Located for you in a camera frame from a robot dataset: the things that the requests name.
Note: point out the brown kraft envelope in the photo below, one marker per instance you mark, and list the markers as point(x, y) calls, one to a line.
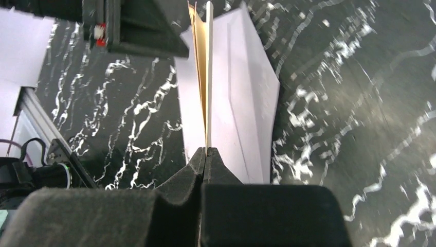
point(202, 32)

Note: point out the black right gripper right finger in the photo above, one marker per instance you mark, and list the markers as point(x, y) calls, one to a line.
point(237, 214)

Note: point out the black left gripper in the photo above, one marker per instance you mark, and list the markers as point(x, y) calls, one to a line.
point(134, 27)

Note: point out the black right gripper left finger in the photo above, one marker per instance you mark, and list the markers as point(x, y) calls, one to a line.
point(165, 216)

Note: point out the aluminium front rail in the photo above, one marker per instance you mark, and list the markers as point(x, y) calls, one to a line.
point(29, 106)

